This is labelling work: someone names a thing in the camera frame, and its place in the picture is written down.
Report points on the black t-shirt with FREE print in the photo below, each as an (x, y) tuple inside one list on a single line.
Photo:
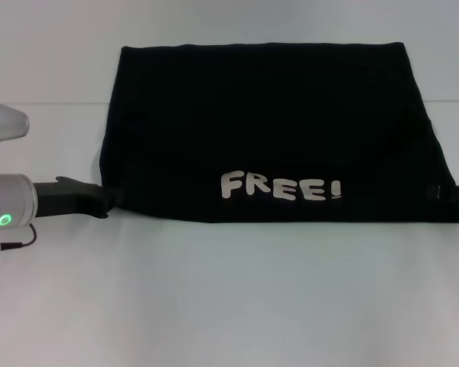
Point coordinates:
[(271, 134)]

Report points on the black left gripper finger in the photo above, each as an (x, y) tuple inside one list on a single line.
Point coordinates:
[(115, 199)]

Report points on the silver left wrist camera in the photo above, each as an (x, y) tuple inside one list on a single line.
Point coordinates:
[(7, 124)]

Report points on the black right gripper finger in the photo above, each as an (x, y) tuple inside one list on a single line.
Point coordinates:
[(441, 193)]

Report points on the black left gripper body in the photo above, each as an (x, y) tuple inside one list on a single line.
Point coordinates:
[(72, 199)]

